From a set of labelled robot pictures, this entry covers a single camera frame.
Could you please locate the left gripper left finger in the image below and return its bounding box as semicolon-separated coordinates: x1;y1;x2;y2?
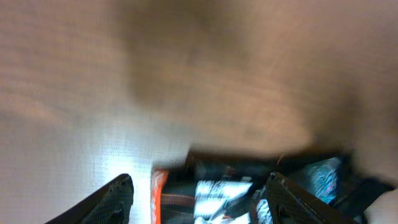
46;174;134;224

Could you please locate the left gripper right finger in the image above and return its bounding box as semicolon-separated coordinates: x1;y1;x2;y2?
266;172;356;224

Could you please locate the black patterned cycling jersey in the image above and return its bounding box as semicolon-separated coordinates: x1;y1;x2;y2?
151;148;396;224

